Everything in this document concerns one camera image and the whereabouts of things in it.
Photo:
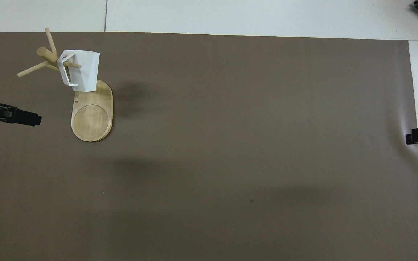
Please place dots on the wooden cup rack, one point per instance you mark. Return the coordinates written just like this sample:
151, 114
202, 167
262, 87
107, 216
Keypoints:
93, 119

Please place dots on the white angular cup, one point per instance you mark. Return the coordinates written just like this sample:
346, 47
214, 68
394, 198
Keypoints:
85, 70

